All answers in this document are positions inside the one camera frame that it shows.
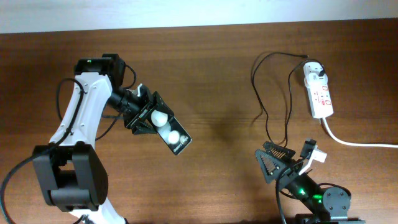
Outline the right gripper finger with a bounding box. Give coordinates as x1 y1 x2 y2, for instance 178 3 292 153
255 149 289 184
263 141 296 159

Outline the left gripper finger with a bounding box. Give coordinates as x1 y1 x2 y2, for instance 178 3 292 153
132 119 157 135
153 91 174 116

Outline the black smartphone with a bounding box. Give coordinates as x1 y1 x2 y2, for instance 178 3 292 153
150 110 192 156

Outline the black charger cable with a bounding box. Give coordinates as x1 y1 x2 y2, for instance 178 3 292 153
251 52 326 149

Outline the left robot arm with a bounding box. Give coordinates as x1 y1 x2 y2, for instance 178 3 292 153
32 54 192 223

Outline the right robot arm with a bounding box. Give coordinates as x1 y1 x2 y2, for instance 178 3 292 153
254 139 351 223

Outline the white USB charger adapter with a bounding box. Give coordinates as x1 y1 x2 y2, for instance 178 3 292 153
303 62 328 88

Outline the white power strip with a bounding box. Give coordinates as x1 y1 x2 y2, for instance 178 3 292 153
307 84 333 119

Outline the white power strip cord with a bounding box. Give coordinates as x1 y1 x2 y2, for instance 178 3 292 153
321 117 398 149

